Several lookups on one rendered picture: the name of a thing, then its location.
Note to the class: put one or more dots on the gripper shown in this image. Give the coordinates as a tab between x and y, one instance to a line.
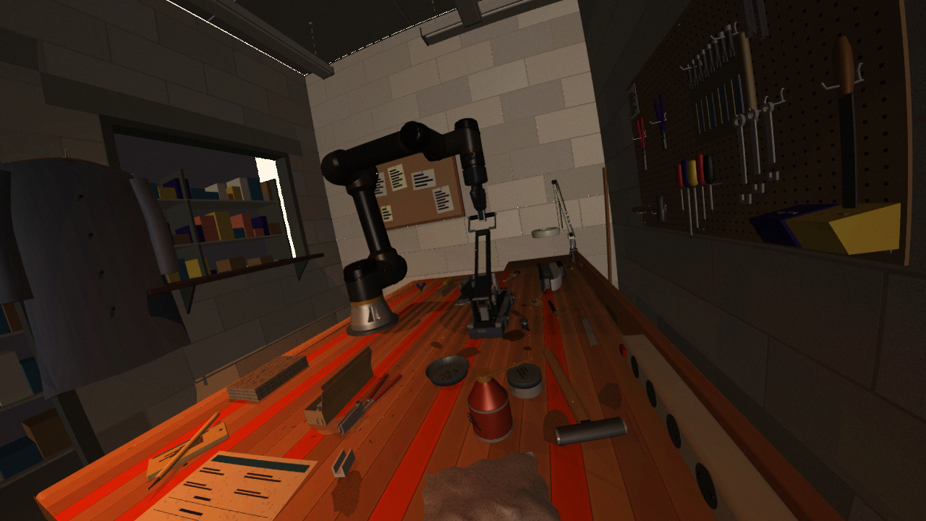
475	194

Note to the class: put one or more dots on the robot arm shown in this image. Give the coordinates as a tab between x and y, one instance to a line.
365	217

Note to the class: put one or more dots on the black desk stapler body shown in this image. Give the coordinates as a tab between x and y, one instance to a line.
488	322

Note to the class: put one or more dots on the cork notice board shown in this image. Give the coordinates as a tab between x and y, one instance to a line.
423	192

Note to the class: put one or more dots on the white tape roll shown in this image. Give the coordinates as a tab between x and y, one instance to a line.
545	232

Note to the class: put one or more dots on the small grey device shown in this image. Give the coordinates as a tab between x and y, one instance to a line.
553	275

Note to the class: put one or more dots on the long ceiling light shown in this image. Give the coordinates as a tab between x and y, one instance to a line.
470	18
268	40

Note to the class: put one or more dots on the small steel ruler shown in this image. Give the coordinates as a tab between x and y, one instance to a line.
590	332

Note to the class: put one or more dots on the grey round dish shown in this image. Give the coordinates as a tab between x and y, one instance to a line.
447	372

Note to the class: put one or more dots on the red oil can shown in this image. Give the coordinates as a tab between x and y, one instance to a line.
490	412

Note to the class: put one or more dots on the brown layered wooden block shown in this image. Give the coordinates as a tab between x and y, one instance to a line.
268	378

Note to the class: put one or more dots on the brown cloth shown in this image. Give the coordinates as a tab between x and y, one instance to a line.
488	492

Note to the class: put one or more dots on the small grey metal channel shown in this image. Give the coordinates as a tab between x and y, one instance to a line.
343	463

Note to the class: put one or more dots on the blue box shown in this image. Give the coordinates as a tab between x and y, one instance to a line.
778	221

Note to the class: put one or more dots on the brown tool pegboard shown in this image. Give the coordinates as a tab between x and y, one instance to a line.
796	145

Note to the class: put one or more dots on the beige panel with round holes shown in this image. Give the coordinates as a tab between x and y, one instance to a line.
694	441

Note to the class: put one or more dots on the flat wooden ruler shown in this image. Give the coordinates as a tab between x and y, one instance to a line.
206	438

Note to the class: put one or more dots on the printed paper form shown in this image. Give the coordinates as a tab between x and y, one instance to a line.
231	488

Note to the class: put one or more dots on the yellow box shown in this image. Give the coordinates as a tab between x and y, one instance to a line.
861	228

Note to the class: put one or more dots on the orange pencil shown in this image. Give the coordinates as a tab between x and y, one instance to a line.
184	452

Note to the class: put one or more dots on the dark grey hanging apron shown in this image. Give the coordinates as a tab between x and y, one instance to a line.
79	275

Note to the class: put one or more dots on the dark shelf unit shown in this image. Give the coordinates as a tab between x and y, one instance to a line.
36	427

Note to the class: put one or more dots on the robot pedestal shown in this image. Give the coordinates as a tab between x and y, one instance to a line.
372	317

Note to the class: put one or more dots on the dark wooden wall shelf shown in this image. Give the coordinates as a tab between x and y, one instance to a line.
239	273

